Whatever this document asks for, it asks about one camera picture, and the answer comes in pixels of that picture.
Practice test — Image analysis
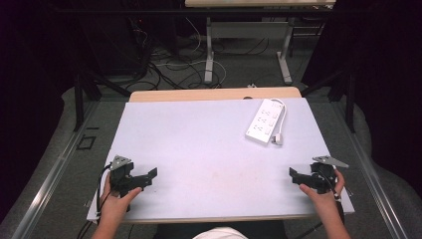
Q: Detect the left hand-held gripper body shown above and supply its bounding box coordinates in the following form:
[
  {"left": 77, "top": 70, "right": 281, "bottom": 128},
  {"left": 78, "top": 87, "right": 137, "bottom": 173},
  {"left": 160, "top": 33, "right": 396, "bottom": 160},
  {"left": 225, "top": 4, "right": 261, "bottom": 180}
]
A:
[{"left": 108, "top": 154, "right": 137, "bottom": 198}]

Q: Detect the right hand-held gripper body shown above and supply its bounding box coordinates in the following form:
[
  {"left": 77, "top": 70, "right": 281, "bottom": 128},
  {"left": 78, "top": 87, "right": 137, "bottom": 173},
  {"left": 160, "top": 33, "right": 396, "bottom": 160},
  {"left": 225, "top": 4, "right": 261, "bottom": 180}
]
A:
[{"left": 310, "top": 154, "right": 350, "bottom": 195}]

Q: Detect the person's right hand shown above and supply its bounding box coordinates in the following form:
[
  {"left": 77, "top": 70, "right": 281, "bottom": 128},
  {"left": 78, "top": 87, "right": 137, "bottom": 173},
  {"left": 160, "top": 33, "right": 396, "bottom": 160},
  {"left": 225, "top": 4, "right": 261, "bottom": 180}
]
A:
[{"left": 299, "top": 168, "right": 346, "bottom": 217}]

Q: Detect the person's left hand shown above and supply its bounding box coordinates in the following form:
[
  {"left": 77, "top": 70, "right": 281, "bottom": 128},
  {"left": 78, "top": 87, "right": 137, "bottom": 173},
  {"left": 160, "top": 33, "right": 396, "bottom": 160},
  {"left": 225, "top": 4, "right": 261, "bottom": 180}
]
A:
[{"left": 99, "top": 172, "right": 143, "bottom": 227}]

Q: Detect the white table mat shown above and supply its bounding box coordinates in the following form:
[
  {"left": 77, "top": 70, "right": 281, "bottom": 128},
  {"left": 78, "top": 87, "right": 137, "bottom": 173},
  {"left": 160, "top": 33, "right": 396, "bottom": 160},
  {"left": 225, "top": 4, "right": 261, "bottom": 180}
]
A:
[{"left": 86, "top": 97, "right": 355, "bottom": 224}]

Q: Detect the white power strip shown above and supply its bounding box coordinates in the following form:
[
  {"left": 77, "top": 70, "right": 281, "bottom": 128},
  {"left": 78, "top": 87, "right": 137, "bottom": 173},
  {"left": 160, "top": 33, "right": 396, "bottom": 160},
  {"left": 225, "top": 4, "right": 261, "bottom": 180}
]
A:
[{"left": 245, "top": 98, "right": 286, "bottom": 145}]

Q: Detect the black metal stand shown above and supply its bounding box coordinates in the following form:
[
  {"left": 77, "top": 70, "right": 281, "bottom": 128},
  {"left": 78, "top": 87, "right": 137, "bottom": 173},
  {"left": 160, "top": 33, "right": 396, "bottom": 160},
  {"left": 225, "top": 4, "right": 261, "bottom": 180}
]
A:
[
  {"left": 301, "top": 68, "right": 356, "bottom": 134},
  {"left": 73, "top": 71, "right": 132, "bottom": 132}
]

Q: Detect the person's white shirt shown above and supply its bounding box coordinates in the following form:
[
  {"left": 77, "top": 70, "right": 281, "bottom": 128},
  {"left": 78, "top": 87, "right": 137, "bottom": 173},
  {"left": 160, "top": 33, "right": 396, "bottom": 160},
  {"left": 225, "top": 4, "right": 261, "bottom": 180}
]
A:
[{"left": 192, "top": 226, "right": 250, "bottom": 239}]

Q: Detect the dark equipment cabinet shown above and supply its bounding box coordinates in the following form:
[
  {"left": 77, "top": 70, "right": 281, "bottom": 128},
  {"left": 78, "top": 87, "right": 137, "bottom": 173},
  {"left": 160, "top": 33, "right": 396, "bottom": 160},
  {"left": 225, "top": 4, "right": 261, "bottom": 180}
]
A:
[{"left": 79, "top": 13, "right": 152, "bottom": 78}]

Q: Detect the white-legged background desk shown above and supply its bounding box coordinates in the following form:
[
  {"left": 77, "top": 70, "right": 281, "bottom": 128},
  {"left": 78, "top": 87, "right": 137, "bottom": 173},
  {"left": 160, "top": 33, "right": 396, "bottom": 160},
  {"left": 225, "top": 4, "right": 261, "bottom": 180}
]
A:
[{"left": 184, "top": 0, "right": 336, "bottom": 86}]

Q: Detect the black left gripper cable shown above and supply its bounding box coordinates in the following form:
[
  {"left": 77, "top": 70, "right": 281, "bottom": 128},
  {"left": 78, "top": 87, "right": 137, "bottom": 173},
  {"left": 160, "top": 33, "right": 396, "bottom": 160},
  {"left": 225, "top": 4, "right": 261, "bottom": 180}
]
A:
[{"left": 77, "top": 162, "right": 113, "bottom": 239}]

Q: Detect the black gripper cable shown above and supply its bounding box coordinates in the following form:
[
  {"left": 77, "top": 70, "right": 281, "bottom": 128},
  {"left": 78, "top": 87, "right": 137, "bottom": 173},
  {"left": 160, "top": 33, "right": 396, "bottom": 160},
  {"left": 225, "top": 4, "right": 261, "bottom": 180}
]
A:
[
  {"left": 77, "top": 162, "right": 113, "bottom": 239},
  {"left": 293, "top": 170, "right": 346, "bottom": 239}
]

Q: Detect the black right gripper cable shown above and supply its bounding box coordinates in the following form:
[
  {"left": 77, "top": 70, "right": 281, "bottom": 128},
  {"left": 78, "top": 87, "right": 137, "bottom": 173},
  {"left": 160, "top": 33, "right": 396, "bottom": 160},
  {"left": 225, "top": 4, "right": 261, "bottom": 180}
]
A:
[{"left": 293, "top": 170, "right": 346, "bottom": 239}]

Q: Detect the aluminium floor rail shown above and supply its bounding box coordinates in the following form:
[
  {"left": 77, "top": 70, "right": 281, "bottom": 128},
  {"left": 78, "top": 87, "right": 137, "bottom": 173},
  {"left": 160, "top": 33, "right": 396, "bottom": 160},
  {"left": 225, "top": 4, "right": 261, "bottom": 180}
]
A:
[
  {"left": 11, "top": 101, "right": 101, "bottom": 239},
  {"left": 331, "top": 101, "right": 409, "bottom": 239}
]

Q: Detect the white power strip cable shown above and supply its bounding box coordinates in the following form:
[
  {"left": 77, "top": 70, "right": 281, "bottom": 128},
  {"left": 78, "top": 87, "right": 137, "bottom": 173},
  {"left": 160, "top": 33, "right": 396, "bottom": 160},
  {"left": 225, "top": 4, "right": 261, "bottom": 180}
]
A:
[{"left": 269, "top": 98, "right": 288, "bottom": 137}]

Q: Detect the black floor cable bundle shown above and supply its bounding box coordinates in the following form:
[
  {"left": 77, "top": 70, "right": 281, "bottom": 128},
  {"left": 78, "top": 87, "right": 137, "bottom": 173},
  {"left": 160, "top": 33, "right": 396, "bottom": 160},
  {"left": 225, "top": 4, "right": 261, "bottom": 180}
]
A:
[{"left": 127, "top": 19, "right": 220, "bottom": 92}]

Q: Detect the white floor cable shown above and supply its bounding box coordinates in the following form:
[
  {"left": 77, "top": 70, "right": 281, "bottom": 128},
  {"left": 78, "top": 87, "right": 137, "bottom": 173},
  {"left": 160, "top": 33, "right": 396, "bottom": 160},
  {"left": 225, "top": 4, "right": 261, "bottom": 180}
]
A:
[{"left": 154, "top": 16, "right": 228, "bottom": 90}]

